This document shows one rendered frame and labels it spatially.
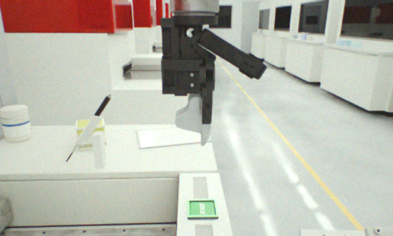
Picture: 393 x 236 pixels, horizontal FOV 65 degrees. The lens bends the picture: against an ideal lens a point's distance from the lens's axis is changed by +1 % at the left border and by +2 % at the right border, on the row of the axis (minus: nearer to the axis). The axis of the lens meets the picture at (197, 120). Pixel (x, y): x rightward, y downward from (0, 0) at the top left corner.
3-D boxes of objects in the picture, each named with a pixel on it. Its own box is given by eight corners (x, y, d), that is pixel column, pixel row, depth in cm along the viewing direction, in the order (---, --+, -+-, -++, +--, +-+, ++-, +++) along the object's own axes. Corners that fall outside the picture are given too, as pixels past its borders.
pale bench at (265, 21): (260, 61, 1059) (263, -1, 998) (249, 55, 1230) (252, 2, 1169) (290, 60, 1063) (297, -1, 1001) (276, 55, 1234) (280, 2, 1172)
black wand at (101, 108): (114, 95, 69) (109, 92, 69) (112, 96, 68) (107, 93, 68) (70, 160, 74) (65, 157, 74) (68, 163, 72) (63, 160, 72)
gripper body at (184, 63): (165, 88, 54) (162, 16, 50) (213, 88, 54) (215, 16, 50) (162, 99, 46) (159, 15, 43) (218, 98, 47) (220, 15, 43)
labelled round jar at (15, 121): (0, 142, 88) (-7, 111, 85) (13, 134, 94) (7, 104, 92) (25, 142, 88) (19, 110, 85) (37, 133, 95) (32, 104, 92)
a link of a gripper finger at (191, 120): (175, 145, 53) (174, 93, 50) (209, 144, 53) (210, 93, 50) (175, 152, 50) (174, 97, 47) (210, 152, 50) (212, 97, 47)
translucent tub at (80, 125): (78, 152, 81) (75, 128, 79) (78, 142, 88) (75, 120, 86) (107, 148, 84) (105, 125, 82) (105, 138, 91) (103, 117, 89)
